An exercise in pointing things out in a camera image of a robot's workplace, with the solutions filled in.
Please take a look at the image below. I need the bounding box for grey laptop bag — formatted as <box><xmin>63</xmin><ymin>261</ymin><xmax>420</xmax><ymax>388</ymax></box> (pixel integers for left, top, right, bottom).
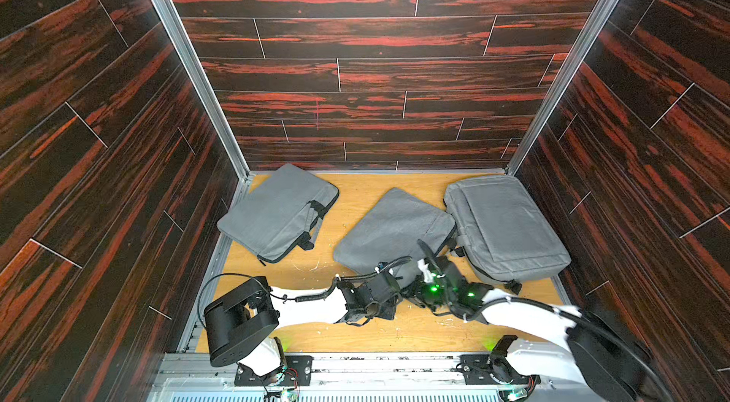
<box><xmin>444</xmin><ymin>176</ymin><xmax>571</xmax><ymax>295</ymax></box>
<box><xmin>217</xmin><ymin>164</ymin><xmax>340</xmax><ymax>264</ymax></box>
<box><xmin>333</xmin><ymin>188</ymin><xmax>456</xmax><ymax>288</ymax></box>

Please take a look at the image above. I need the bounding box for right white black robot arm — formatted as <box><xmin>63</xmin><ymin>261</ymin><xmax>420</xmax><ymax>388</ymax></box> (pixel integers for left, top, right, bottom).
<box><xmin>403</xmin><ymin>257</ymin><xmax>673</xmax><ymax>401</ymax></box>

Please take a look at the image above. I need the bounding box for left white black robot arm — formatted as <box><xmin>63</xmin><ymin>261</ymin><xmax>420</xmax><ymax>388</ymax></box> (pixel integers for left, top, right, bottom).
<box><xmin>203</xmin><ymin>257</ymin><xmax>412</xmax><ymax>375</ymax></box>

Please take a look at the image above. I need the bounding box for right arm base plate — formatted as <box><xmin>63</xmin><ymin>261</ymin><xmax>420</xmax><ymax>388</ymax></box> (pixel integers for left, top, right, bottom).
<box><xmin>456</xmin><ymin>354</ymin><xmax>541</xmax><ymax>388</ymax></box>

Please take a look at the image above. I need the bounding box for aluminium front rail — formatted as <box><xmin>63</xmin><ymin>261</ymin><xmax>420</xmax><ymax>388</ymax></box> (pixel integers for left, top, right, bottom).
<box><xmin>148</xmin><ymin>353</ymin><xmax>598</xmax><ymax>401</ymax></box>

